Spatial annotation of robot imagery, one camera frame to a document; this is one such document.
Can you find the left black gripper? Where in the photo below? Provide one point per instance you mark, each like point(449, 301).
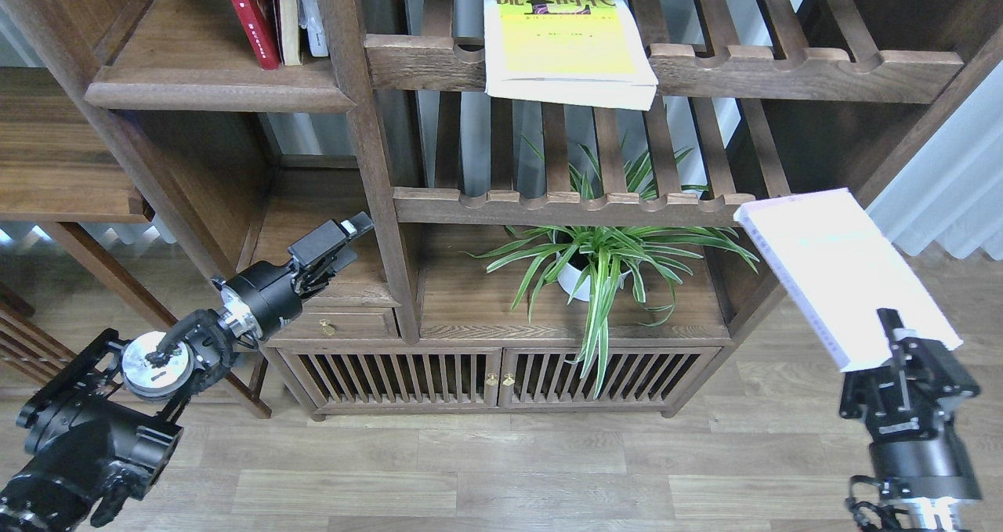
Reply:
point(264, 298)

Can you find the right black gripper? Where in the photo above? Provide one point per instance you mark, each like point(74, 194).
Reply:
point(909, 411)

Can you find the white purple book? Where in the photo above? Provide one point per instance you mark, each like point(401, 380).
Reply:
point(839, 270)

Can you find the red cover book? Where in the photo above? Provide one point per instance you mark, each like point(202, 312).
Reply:
point(258, 20)

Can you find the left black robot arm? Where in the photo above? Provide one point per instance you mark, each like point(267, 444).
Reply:
point(103, 429)

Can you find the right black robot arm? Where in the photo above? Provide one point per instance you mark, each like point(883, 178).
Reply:
point(923, 515)

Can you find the small wooden drawer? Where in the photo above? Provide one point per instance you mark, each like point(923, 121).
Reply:
point(342, 323)

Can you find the left slatted cabinet door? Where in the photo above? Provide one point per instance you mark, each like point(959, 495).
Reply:
point(410, 380)

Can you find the slatted cabinet door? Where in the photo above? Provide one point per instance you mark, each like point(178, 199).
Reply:
point(636, 378)
point(410, 380)

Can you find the white curtain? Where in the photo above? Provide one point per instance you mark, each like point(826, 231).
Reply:
point(951, 192)

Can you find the white upright book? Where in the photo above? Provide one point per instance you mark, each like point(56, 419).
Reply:
point(310, 19)

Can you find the right slatted cabinet door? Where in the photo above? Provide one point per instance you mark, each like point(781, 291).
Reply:
point(636, 378)

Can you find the white plant pot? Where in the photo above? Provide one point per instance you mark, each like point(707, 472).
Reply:
point(577, 284)

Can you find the spider plant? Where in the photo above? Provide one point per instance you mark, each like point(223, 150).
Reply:
point(655, 257)

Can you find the brown upright book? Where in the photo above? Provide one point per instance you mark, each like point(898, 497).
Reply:
point(288, 32)

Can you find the yellow cover book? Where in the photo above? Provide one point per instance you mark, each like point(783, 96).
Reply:
point(579, 52)

